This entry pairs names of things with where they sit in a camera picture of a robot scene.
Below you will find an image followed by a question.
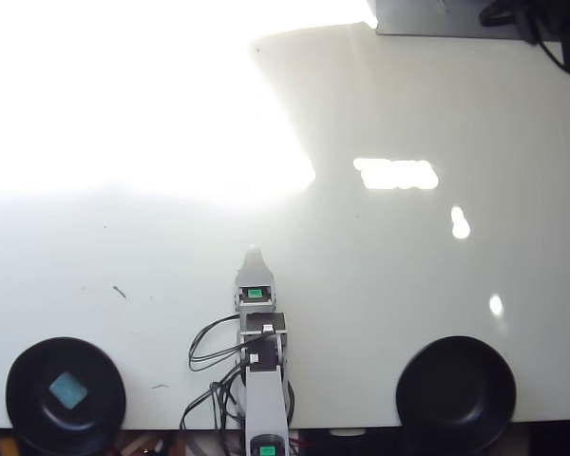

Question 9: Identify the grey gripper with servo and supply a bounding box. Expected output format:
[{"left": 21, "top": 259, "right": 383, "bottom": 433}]
[{"left": 233, "top": 243, "right": 280, "bottom": 314}]

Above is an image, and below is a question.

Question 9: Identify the black servo cable bundle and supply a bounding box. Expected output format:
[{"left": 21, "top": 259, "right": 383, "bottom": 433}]
[{"left": 178, "top": 368, "right": 249, "bottom": 434}]

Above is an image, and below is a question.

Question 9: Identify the blue cube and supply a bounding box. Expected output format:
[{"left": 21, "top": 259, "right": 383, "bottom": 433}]
[{"left": 47, "top": 370, "right": 88, "bottom": 410}]

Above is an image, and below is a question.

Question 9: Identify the black looped servo cable pair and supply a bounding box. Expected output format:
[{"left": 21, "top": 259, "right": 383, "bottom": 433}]
[{"left": 187, "top": 313, "right": 249, "bottom": 373}]

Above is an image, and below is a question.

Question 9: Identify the black round bowl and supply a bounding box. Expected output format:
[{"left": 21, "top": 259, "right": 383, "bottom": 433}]
[
  {"left": 5, "top": 336, "right": 127, "bottom": 455},
  {"left": 394, "top": 335, "right": 519, "bottom": 455}
]

